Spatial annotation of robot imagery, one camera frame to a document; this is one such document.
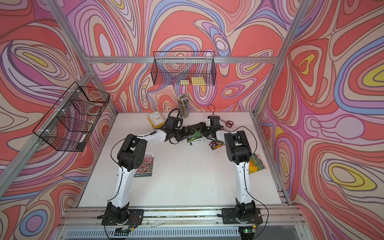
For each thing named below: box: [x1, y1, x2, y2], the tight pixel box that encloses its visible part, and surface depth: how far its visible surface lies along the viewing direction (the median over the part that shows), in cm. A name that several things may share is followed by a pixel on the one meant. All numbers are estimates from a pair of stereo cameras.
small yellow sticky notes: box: [180, 80, 190, 85], surface depth 85 cm
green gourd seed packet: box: [186, 130, 204, 147], surface depth 104 cm
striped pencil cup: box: [177, 93, 190, 119], surface depth 107 cm
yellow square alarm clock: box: [147, 111, 165, 130], surface depth 114 cm
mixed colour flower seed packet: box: [208, 140, 226, 151], surface depth 103 cm
